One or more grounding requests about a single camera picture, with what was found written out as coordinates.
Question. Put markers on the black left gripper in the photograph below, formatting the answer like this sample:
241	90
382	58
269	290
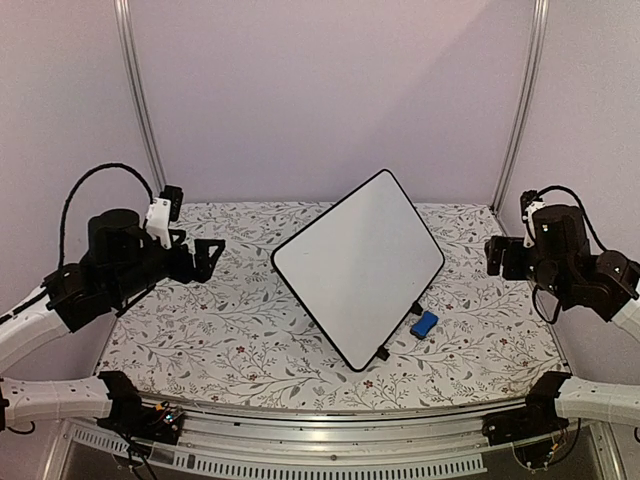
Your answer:
203	268

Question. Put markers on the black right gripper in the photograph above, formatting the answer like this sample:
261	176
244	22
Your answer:
511	270

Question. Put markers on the blue whiteboard eraser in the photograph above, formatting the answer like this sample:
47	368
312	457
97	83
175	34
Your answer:
424	325

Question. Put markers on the white whiteboard black frame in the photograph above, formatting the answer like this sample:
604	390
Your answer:
360	266

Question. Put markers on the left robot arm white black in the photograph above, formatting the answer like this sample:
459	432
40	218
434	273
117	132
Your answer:
122	265

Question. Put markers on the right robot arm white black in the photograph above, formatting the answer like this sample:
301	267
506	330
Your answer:
555	255

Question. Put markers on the floral patterned table mat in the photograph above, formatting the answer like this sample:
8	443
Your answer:
242	339

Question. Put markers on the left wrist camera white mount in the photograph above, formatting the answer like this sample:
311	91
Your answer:
164	209

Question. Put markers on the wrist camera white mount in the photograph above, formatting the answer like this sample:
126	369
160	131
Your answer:
164	209
530	202

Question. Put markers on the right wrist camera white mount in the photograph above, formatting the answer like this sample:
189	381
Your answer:
530	202

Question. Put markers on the black wire whiteboard stand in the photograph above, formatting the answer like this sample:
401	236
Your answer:
416	310

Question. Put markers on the right aluminium frame post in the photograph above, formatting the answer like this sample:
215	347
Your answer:
530	73

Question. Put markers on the aluminium frame post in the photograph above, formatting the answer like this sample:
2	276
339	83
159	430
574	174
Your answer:
530	73
133	72

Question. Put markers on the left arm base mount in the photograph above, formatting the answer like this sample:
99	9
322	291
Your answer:
161	423

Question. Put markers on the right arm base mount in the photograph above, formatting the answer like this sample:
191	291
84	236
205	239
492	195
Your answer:
534	431

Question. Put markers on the front aluminium rail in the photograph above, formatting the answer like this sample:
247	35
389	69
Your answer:
229	442

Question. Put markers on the left aluminium frame post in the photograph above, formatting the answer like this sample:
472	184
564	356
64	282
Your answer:
133	72

